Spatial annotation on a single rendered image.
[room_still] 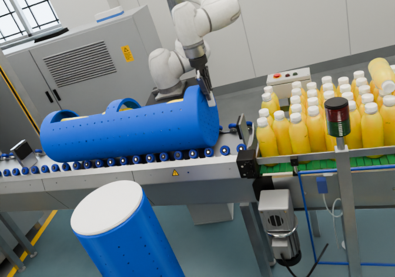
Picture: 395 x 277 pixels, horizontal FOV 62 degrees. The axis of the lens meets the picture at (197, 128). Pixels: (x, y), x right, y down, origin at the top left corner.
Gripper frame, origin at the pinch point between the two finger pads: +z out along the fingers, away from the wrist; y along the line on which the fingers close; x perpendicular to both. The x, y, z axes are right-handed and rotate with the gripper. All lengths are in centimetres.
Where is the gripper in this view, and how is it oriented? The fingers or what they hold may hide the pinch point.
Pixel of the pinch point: (210, 99)
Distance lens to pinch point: 145.4
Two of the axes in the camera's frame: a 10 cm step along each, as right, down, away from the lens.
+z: 3.0, 8.4, 4.5
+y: 2.6, -5.2, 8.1
